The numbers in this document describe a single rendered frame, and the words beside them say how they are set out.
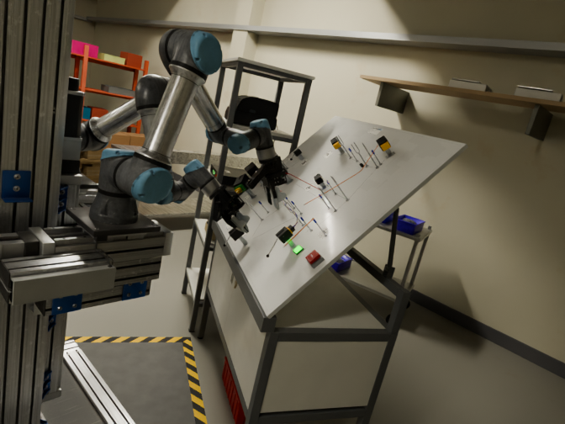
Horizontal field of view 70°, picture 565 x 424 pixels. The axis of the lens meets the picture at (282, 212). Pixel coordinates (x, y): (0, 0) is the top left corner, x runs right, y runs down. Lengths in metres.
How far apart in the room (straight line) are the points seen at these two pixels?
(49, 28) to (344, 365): 1.61
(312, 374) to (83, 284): 1.00
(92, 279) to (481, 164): 3.58
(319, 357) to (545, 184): 2.83
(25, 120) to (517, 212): 3.70
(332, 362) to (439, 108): 3.12
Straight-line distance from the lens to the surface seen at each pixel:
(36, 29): 1.42
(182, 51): 1.30
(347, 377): 1.93
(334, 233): 1.68
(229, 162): 4.94
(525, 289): 4.20
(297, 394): 1.87
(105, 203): 1.39
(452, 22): 4.58
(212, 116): 1.55
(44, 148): 1.46
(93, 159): 4.05
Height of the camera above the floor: 1.63
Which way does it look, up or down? 14 degrees down
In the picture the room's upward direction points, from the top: 13 degrees clockwise
